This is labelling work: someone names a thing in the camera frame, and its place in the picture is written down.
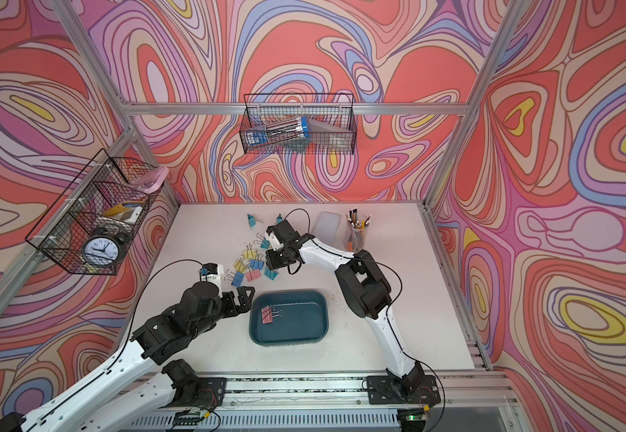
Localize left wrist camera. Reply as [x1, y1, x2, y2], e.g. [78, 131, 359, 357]
[199, 263, 223, 283]

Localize blue binder clip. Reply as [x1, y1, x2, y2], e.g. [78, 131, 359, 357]
[225, 271, 244, 287]
[250, 257, 265, 271]

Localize light blue pencil case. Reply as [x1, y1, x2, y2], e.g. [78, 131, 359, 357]
[312, 212, 342, 245]

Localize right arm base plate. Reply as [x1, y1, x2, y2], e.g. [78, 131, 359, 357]
[362, 375, 442, 408]

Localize pink item in basket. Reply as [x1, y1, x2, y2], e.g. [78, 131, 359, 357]
[129, 167, 170, 194]

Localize back black wire basket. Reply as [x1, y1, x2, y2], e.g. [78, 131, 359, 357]
[239, 92, 357, 155]

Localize pink binder clip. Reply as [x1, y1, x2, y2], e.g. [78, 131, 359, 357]
[246, 269, 262, 282]
[261, 305, 283, 325]

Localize yellow binder clip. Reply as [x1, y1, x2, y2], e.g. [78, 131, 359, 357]
[234, 257, 249, 275]
[242, 243, 259, 260]

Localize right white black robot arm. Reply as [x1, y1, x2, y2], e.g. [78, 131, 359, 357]
[266, 220, 425, 402]

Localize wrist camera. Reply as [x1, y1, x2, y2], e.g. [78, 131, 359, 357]
[266, 232, 282, 250]
[199, 263, 223, 283]

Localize clear pen cup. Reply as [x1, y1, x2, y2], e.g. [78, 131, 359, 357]
[346, 208, 372, 252]

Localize black alarm clock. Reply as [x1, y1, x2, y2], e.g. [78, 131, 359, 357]
[82, 227, 129, 267]

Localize dark teal storage tray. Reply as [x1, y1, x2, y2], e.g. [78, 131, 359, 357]
[249, 290, 329, 347]

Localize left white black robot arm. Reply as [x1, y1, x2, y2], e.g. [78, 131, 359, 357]
[0, 281, 255, 431]

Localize yellow white box in basket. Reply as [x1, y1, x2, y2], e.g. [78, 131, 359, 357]
[102, 202, 144, 225]

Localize left black wire basket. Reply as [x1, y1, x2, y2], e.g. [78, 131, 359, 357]
[26, 149, 161, 275]

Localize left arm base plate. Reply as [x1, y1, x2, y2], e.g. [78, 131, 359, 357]
[169, 377, 228, 409]

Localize clear blue-capped pen tube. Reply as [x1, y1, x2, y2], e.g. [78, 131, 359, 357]
[246, 116, 311, 148]

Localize black wire basket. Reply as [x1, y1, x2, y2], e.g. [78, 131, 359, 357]
[239, 92, 357, 155]
[26, 149, 161, 275]

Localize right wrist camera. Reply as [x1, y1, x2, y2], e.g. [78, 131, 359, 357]
[266, 232, 282, 250]

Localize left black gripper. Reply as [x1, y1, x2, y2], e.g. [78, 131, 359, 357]
[188, 283, 256, 341]

